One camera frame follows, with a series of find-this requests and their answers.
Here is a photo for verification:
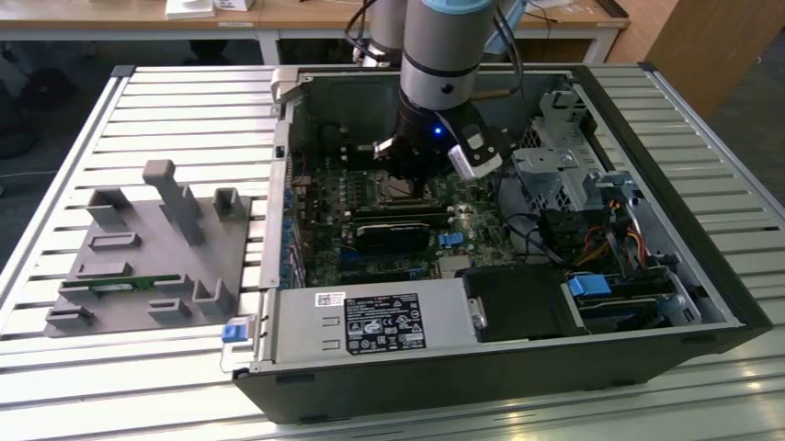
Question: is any metal socket cover frame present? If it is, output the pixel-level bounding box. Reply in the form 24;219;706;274
374;173;431;204

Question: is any CPU socket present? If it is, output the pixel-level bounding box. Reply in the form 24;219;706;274
370;170;438;207

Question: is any green motherboard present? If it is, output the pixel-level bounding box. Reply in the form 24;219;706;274
280;151;528;288

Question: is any black graphics card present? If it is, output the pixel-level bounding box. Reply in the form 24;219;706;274
352;221;434;254

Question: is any metal drive cage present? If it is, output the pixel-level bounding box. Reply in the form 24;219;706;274
507;89;621;215

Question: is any silver chipset heatsink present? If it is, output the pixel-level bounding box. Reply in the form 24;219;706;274
438;256;471;279

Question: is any black plastic shroud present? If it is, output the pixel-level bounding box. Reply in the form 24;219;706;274
462;266;583;344

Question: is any blue disk carrier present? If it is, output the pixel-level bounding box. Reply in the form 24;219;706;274
566;274;613;300

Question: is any grey power supply unit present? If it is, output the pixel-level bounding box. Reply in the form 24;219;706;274
268;278;486;364

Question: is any grey parts rack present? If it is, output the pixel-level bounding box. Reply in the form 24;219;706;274
45;159;256;339

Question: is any wooden cabinet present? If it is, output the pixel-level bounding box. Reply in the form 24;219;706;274
606;0;785;119

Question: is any black PC case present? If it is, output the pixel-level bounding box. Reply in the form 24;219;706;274
229;62;774;426

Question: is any wooden desk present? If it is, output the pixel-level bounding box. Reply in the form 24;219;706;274
0;0;633;65

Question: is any green RAM stick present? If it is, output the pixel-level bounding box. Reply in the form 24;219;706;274
60;274;188;294

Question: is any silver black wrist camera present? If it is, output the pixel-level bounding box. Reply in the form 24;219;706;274
446;119;506;181

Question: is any black internal cable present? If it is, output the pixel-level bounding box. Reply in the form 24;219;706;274
502;213;571;268

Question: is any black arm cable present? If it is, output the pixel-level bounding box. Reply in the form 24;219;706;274
490;6;527;91

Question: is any coloured power wire bundle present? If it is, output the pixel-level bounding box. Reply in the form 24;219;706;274
580;195;653;270

